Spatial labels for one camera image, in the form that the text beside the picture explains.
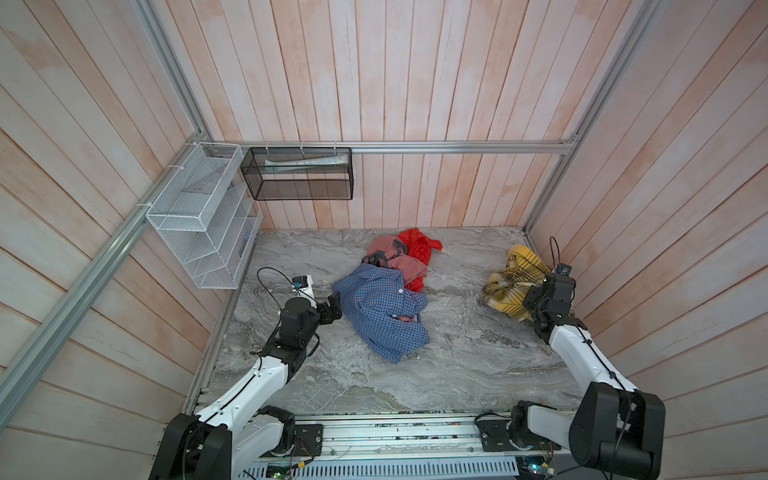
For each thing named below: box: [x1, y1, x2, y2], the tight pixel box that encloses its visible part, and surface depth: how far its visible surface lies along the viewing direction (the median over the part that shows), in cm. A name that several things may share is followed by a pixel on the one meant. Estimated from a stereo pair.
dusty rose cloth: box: [367, 236, 428, 285], surface depth 100 cm
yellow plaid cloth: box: [480, 244, 552, 323], surface depth 87 cm
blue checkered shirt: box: [332, 264, 430, 364], surface depth 85 cm
